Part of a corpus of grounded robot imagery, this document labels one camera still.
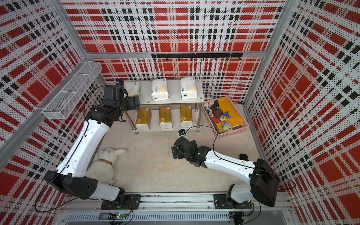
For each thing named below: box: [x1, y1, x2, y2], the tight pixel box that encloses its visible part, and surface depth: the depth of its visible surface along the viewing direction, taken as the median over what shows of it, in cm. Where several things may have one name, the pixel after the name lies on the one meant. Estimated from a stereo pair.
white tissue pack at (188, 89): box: [180, 76, 198, 99], surface depth 76 cm
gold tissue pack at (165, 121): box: [158, 106, 173, 130], surface depth 97 cm
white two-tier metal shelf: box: [123, 76, 205, 135], surface depth 82 cm
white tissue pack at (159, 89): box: [150, 77, 170, 102], surface depth 75 cm
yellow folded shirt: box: [211, 96, 243, 133], surface depth 105 cm
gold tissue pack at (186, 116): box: [180, 105, 193, 128], surface depth 98 cm
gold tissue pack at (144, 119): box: [135, 107, 152, 131], surface depth 97 cm
